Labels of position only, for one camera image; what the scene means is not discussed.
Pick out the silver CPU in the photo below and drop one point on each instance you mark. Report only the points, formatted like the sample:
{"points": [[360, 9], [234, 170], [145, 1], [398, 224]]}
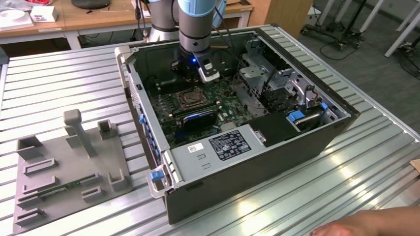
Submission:
{"points": [[192, 96]]}

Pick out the person's forearm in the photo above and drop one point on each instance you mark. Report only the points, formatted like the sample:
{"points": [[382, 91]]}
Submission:
{"points": [[400, 221]]}

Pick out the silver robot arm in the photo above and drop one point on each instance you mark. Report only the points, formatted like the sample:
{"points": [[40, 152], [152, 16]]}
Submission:
{"points": [[194, 32]]}

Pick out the CPU socket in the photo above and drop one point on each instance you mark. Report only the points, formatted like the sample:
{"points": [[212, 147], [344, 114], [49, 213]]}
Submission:
{"points": [[196, 106]]}

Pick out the blue slot clip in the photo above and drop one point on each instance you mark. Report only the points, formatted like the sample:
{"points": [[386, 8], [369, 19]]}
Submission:
{"points": [[141, 119]]}

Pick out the silver drive cage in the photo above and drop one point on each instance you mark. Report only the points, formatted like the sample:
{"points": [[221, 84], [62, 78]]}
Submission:
{"points": [[253, 73]]}

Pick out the green motherboard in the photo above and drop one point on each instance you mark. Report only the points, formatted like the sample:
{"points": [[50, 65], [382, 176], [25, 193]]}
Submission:
{"points": [[229, 109]]}

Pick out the black graphics card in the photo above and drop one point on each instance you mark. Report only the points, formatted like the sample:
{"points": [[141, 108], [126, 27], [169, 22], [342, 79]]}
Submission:
{"points": [[197, 120]]}

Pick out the wooden desk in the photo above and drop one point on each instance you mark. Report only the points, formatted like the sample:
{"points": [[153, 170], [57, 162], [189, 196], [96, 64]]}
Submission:
{"points": [[97, 18]]}

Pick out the wooden cabinet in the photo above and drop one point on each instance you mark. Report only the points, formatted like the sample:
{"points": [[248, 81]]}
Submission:
{"points": [[285, 14]]}

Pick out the black plastic shroud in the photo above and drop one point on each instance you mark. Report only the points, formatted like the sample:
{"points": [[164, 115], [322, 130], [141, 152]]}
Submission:
{"points": [[272, 130]]}

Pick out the black round object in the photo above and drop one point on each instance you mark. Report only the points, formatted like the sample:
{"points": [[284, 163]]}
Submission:
{"points": [[89, 3]]}

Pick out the blue plastic latch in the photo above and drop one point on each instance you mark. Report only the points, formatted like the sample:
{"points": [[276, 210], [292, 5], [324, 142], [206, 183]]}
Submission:
{"points": [[294, 116]]}

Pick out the silver power supply unit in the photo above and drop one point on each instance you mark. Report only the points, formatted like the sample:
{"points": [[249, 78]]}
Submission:
{"points": [[196, 164]]}

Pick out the small blue clip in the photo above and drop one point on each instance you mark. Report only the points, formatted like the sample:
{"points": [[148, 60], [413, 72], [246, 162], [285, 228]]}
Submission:
{"points": [[322, 106]]}

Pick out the white cardboard box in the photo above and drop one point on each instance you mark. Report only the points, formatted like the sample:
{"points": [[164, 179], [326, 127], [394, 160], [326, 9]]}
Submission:
{"points": [[42, 13]]}

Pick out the grey parts rack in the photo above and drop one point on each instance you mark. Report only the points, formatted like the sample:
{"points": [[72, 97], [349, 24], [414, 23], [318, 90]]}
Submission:
{"points": [[74, 162]]}

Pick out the black wheeled stand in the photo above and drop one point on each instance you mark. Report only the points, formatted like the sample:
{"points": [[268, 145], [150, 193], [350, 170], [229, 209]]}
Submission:
{"points": [[348, 32]]}

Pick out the red bag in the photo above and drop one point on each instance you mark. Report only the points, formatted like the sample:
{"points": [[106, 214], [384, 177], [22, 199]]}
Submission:
{"points": [[38, 1]]}

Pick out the open black PC case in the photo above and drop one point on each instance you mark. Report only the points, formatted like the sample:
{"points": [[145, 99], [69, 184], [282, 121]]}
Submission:
{"points": [[249, 186]]}

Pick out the green RAM stick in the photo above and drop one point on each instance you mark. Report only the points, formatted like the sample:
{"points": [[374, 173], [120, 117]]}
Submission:
{"points": [[58, 188]]}

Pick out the white table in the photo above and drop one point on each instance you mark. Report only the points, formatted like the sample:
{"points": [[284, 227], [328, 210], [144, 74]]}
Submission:
{"points": [[400, 37]]}

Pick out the brown cardboard piece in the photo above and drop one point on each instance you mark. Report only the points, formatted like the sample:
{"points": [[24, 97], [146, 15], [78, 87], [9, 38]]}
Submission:
{"points": [[416, 167]]}

